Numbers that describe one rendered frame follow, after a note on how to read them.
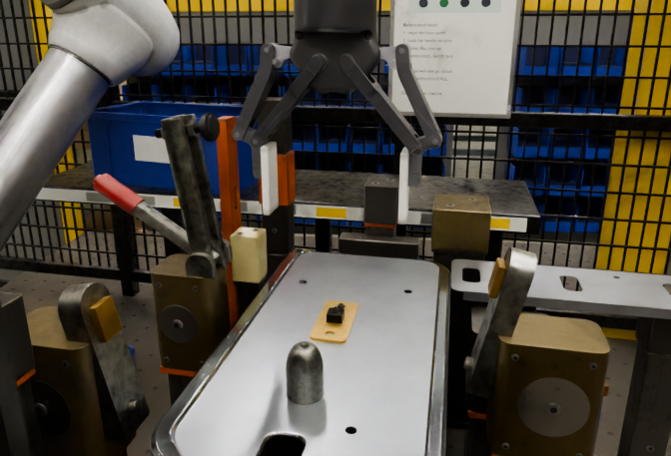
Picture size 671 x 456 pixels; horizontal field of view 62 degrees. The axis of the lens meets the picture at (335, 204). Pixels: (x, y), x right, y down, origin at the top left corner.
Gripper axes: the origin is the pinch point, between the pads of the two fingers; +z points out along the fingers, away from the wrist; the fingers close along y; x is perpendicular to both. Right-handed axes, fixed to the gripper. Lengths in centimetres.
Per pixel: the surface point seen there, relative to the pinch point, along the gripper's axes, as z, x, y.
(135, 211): 1.9, 0.8, 21.8
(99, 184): -1.0, 1.0, 25.6
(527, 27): -18, -207, -40
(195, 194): -0.7, 1.8, 14.2
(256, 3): -28, -193, 76
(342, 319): 12.7, 0.2, -0.9
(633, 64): -11, -63, -43
